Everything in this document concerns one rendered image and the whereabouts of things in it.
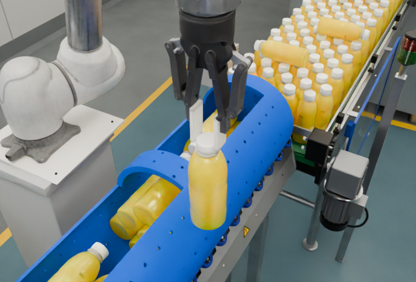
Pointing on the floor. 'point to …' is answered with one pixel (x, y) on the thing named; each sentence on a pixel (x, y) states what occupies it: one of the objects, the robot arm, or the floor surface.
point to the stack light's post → (374, 153)
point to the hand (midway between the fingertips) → (208, 126)
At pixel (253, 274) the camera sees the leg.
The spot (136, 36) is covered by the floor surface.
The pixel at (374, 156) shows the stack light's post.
